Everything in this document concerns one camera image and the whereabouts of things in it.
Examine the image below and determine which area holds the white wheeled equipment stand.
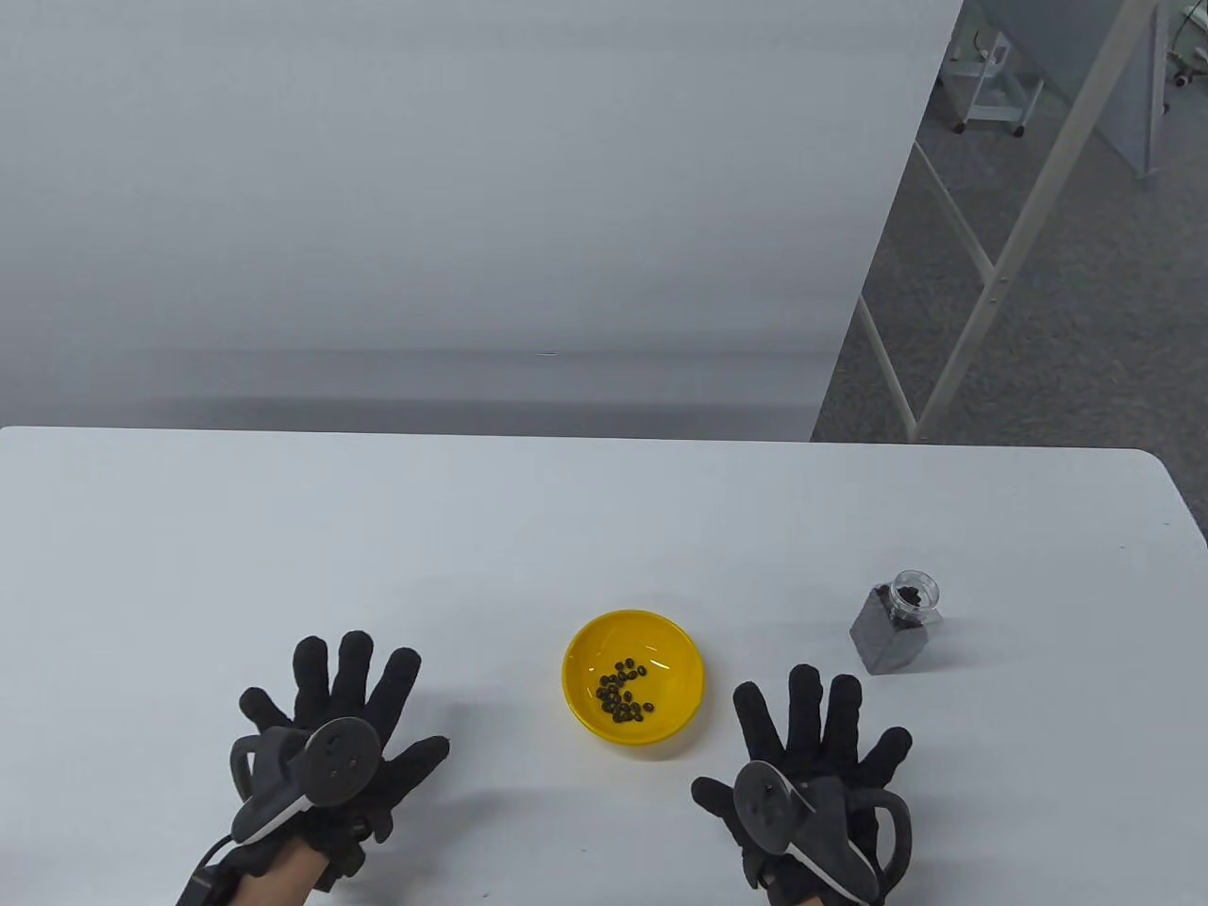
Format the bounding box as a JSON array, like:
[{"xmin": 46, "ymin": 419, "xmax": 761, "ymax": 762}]
[{"xmin": 1163, "ymin": 0, "xmax": 1208, "ymax": 93}]

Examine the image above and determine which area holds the white backdrop panel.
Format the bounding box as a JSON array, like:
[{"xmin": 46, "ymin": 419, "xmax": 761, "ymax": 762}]
[{"xmin": 0, "ymin": 0, "xmax": 965, "ymax": 443}]

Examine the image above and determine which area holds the yellow plastic bowl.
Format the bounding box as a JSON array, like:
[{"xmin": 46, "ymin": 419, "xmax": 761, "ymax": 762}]
[{"xmin": 562, "ymin": 610, "xmax": 707, "ymax": 747}]

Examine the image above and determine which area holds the grey controller on right glove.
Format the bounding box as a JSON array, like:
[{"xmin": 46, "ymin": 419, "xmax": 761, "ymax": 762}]
[{"xmin": 733, "ymin": 760, "xmax": 914, "ymax": 905}]

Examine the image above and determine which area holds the pile of dark beans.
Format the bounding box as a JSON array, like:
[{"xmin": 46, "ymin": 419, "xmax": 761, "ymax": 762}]
[{"xmin": 597, "ymin": 660, "xmax": 653, "ymax": 726}]

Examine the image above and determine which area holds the white metal stand frame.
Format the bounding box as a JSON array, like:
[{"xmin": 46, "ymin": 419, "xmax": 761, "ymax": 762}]
[{"xmin": 854, "ymin": 0, "xmax": 1173, "ymax": 445}]

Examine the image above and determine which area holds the grey controller on left glove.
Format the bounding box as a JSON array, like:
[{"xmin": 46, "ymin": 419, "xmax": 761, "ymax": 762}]
[{"xmin": 229, "ymin": 717, "xmax": 383, "ymax": 847}]

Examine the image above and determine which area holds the white wheeled cart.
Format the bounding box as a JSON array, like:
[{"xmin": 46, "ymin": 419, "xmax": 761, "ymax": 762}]
[{"xmin": 942, "ymin": 26, "xmax": 1046, "ymax": 139}]

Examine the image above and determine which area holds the clear jar of dark beans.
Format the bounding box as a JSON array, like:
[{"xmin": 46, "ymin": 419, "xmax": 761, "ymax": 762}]
[{"xmin": 848, "ymin": 569, "xmax": 944, "ymax": 677}]

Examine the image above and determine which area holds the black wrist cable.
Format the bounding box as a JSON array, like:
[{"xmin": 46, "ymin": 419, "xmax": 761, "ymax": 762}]
[{"xmin": 174, "ymin": 829, "xmax": 243, "ymax": 906}]

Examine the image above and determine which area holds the person's left hand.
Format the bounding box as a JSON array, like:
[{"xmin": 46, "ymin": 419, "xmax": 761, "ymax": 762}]
[{"xmin": 229, "ymin": 630, "xmax": 452, "ymax": 890}]

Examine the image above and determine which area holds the person's left forearm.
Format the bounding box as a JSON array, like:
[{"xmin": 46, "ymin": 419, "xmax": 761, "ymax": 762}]
[{"xmin": 225, "ymin": 843, "xmax": 327, "ymax": 906}]

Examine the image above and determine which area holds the grey controller on glove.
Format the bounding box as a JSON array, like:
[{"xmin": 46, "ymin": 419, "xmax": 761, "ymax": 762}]
[
  {"xmin": 229, "ymin": 717, "xmax": 383, "ymax": 847},
  {"xmin": 733, "ymin": 760, "xmax": 914, "ymax": 905}
]

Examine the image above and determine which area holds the person's right hand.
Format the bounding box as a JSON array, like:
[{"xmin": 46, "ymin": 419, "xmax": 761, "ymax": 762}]
[{"xmin": 692, "ymin": 663, "xmax": 914, "ymax": 906}]

